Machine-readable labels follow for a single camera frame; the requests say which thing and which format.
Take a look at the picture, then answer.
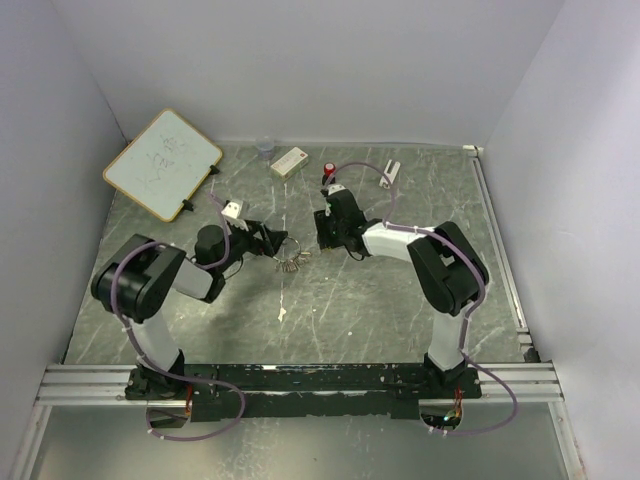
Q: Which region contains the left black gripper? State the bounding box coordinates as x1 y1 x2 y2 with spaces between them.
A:
217 218 289 273

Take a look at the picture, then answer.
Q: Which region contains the metal keyring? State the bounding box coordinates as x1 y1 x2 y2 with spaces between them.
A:
273 236 302 262

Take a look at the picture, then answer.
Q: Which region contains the silver keys bunch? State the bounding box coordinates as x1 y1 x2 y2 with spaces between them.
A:
276 251 312 273

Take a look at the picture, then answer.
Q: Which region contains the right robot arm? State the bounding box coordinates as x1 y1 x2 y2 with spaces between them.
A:
314 184 489 398

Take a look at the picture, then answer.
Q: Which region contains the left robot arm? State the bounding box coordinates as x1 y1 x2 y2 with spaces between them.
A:
91 220 288 399

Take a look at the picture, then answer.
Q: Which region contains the red black stamp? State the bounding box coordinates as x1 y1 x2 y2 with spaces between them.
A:
321 162 336 185

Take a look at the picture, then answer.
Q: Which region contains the green white small box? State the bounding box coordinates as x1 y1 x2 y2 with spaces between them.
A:
270 147 309 181

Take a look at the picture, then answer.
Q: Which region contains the white plastic clip tool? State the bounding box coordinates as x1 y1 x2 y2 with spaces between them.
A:
379 159 401 190

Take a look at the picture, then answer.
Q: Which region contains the clear plastic cup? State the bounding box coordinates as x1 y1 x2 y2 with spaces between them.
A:
255 136 275 161

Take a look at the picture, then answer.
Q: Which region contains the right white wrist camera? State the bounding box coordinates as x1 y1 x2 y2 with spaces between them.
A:
325 183 345 197

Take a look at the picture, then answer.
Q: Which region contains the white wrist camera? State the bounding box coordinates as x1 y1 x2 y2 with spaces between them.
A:
325 183 345 197
222 200 247 220

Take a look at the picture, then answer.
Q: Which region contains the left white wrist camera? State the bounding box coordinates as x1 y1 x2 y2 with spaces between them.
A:
222 200 247 220

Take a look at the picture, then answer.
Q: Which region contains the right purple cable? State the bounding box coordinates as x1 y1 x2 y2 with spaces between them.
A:
322 162 519 438

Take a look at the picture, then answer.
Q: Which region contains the small whiteboard with yellow frame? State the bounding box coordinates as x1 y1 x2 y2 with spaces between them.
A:
103 108 223 223

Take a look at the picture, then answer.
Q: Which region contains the white corner bracket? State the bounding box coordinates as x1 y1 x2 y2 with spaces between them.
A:
462 145 484 156

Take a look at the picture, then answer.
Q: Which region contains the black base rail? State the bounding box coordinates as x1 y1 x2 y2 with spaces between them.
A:
124 361 481 422

